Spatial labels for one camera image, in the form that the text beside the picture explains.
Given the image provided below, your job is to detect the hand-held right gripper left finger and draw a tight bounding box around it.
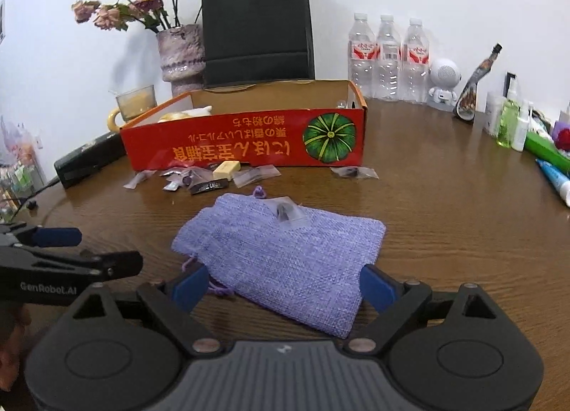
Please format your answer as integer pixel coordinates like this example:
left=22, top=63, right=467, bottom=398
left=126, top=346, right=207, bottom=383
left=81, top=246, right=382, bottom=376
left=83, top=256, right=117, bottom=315
left=60, top=265, right=223, bottom=357

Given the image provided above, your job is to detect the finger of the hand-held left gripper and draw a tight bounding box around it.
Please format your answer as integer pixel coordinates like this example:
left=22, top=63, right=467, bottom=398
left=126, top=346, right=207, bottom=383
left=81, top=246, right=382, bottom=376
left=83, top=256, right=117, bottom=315
left=0, top=221, right=83, bottom=249
left=13, top=245, right=144, bottom=282

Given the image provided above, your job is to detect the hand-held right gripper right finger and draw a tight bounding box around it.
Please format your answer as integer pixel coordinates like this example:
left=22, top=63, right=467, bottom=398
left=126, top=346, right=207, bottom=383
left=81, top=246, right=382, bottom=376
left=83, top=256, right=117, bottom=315
left=346, top=265, right=508, bottom=356

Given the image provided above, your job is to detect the purple burlap pouch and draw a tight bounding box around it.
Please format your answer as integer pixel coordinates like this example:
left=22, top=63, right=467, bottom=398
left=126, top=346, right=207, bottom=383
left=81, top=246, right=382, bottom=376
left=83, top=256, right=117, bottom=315
left=171, top=186, right=387, bottom=339

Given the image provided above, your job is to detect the red cardboard box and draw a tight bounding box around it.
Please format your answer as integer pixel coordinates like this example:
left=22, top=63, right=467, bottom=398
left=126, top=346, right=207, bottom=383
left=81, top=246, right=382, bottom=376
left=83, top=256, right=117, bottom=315
left=120, top=78, right=368, bottom=172

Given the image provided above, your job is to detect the wooden desktop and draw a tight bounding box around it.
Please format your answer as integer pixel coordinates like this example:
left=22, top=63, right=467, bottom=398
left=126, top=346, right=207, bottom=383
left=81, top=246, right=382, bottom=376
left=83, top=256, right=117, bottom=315
left=40, top=97, right=570, bottom=394

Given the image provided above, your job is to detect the person's left hand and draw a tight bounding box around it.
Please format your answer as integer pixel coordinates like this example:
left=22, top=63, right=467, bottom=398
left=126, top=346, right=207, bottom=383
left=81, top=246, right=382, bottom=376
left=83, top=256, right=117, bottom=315
left=0, top=303, right=33, bottom=394

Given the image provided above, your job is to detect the colourful packaging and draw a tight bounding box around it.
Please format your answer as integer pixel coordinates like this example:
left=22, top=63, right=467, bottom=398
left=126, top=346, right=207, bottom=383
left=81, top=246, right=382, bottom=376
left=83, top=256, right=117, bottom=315
left=0, top=114, right=46, bottom=213

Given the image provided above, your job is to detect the black case with stickers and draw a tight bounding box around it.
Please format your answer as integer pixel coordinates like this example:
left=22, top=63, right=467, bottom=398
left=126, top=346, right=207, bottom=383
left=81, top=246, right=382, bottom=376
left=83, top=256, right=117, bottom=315
left=53, top=130, right=128, bottom=190

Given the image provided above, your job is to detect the clear plastic packet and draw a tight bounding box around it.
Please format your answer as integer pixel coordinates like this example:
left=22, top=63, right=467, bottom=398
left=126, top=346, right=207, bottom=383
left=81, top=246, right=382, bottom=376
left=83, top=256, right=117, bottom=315
left=124, top=170, right=156, bottom=190
left=267, top=198, right=309, bottom=229
left=178, top=169, right=210, bottom=187
left=330, top=166, right=379, bottom=181

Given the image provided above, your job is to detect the silver candy wrapper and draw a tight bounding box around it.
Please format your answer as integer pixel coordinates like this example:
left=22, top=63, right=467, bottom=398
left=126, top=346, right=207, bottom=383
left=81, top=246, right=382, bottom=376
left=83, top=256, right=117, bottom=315
left=187, top=179, right=228, bottom=195

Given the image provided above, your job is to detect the yellow eraser block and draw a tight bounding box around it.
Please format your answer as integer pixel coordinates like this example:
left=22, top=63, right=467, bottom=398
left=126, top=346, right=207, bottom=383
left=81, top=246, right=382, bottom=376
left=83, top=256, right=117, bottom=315
left=212, top=160, right=242, bottom=180

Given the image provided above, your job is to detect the brown small candy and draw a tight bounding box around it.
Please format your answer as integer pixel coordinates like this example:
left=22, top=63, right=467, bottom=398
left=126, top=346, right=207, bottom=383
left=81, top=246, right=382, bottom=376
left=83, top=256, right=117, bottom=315
left=234, top=166, right=282, bottom=189

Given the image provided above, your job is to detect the clear glass cup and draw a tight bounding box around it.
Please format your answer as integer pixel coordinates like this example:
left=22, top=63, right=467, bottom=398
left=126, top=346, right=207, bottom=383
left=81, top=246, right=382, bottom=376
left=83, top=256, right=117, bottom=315
left=115, top=85, right=159, bottom=123

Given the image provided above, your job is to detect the white and yellow plush toy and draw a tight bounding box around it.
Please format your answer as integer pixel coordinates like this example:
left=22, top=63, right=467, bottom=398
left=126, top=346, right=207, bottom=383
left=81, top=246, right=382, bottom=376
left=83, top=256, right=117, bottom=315
left=158, top=105, right=213, bottom=123

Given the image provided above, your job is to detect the blue and white tube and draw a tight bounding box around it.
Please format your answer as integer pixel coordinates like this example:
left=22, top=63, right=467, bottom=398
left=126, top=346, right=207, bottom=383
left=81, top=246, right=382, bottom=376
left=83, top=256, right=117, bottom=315
left=535, top=158, right=570, bottom=208

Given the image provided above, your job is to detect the green liquid spray bottle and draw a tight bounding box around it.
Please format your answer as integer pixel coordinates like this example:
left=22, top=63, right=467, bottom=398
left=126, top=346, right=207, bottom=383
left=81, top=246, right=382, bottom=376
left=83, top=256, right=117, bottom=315
left=496, top=79, right=522, bottom=147

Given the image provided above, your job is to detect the small white bottle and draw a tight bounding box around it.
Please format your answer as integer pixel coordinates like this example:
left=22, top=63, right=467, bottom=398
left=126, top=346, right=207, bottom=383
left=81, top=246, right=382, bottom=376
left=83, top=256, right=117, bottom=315
left=512, top=100, right=533, bottom=152

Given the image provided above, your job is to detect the decorated bottle-shaped ornament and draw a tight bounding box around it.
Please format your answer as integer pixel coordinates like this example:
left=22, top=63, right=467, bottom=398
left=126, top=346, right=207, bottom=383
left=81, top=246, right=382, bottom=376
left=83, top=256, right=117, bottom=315
left=453, top=43, right=503, bottom=120

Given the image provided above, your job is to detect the purple ceramic vase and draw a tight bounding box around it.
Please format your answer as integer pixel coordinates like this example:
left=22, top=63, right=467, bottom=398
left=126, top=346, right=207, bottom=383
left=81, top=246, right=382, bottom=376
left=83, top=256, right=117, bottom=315
left=156, top=23, right=206, bottom=97

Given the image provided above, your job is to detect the green tube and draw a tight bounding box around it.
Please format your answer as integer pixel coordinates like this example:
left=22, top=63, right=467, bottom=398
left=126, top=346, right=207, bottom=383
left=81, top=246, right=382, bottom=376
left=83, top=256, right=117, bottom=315
left=524, top=130, right=570, bottom=173

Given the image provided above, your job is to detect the white robot-shaped speaker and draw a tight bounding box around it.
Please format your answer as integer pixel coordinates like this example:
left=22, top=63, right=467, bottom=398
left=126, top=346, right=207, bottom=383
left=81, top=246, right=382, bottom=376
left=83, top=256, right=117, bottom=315
left=426, top=57, right=461, bottom=108

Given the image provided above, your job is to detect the clear water bottle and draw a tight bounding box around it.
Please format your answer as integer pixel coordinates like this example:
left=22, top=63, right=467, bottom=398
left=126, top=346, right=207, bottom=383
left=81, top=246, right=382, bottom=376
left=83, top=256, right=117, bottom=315
left=373, top=14, right=404, bottom=102
left=401, top=17, right=432, bottom=104
left=348, top=12, right=378, bottom=100

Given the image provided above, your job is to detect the purple bag with red flower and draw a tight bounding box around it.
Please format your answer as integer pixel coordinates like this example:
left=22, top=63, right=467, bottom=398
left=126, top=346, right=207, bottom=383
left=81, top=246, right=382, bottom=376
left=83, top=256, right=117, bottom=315
left=552, top=123, right=570, bottom=152

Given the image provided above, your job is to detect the black paper bag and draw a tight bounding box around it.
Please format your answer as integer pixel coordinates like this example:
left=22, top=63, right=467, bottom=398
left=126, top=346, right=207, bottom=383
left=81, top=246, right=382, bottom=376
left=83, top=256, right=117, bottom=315
left=195, top=0, right=316, bottom=87

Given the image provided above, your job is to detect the black cable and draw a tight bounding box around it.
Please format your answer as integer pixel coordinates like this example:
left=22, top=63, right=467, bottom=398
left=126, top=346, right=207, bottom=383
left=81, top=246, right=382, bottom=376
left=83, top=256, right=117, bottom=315
left=8, top=176, right=61, bottom=221

